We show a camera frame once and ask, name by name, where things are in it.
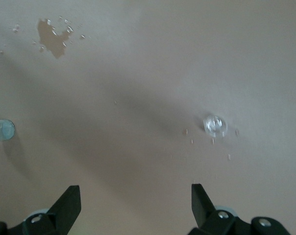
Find brown table mat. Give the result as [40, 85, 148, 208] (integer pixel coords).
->
[0, 0, 296, 235]

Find spilled liquid puddle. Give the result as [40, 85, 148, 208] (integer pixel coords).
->
[37, 18, 73, 60]

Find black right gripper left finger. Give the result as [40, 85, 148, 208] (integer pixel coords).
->
[0, 185, 82, 235]

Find green bottle with clear base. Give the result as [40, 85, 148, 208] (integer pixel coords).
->
[0, 119, 16, 142]

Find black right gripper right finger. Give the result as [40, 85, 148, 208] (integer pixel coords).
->
[188, 183, 294, 235]

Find clear glass measuring beaker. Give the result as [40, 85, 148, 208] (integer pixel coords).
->
[203, 114, 228, 138]

